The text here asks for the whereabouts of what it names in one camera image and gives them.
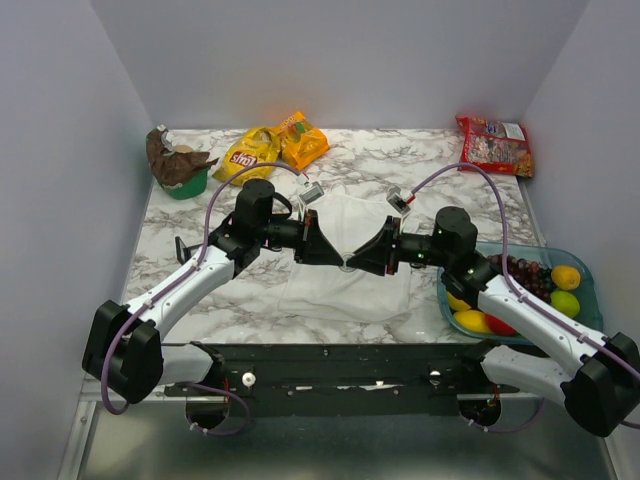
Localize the yellow lemon back right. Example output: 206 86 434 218
551 265 582 291

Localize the black brooch display box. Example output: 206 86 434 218
174 236 200 265

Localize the aluminium frame profile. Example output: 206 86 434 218
58 383 629 479

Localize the dark purple grape bunch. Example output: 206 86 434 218
507 255 555 303

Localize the white cloth garment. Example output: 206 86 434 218
278 183 411 323

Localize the yellow chips bag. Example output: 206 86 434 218
213 127 281 186

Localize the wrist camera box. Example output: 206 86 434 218
297 175 324 212
386 186 415 218

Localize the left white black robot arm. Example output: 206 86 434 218
82 179 343 404

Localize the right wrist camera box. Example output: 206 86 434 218
386 186 415 218

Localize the yellow lemon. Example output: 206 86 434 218
453 310 493 334
551 265 582 291

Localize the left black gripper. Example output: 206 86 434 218
257 210 344 267

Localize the red snack bag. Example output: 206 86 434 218
456 115 535 179

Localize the yellow lemon front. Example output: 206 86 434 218
453 310 493 334

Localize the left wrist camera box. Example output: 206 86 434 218
297 175 324 212

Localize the green lime toy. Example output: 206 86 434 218
550 290 581 318

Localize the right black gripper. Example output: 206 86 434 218
346 215 452 277

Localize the teal plastic fruit basket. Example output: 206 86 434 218
436 240 605 346

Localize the yellow fruit front left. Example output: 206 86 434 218
447 292 471 312

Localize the orange snack bag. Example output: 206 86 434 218
271 112 330 170

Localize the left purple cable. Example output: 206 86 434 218
99 162 310 416

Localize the green bowl with brown paper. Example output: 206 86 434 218
145 125 219 200

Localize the red apple toy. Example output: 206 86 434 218
485 313 518 337

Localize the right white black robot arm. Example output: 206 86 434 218
346 207 639 437

